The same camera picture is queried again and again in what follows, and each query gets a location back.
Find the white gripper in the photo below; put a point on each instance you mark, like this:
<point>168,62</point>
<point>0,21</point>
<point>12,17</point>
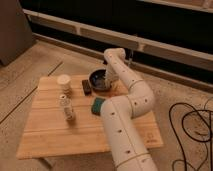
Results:
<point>110,75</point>

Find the dark ceramic bowl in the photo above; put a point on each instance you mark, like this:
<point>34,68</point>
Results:
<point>97,81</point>

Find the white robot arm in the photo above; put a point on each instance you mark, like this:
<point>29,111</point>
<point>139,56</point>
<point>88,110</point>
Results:
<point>127,147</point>

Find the small black box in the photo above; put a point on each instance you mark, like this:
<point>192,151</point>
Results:
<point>86,87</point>

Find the green blue sponge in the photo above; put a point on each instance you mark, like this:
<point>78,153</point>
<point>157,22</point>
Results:
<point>96,107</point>

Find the white ribbed cup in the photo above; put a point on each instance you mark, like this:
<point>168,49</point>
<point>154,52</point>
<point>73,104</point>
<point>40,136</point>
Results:
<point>64,82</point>

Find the wooden table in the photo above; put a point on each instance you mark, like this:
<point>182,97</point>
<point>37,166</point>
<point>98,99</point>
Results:
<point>47,134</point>

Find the grey cabinet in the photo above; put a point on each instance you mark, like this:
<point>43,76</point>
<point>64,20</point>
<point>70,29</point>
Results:
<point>15,33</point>

